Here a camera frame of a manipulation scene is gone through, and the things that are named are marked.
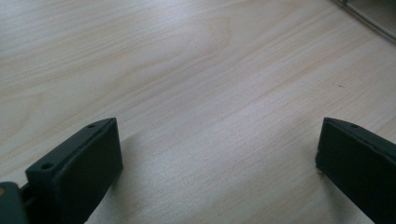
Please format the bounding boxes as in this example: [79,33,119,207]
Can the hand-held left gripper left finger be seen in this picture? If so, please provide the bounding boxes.
[21,117,124,224]

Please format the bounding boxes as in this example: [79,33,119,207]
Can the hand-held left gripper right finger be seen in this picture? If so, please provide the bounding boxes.
[315,117,396,224]

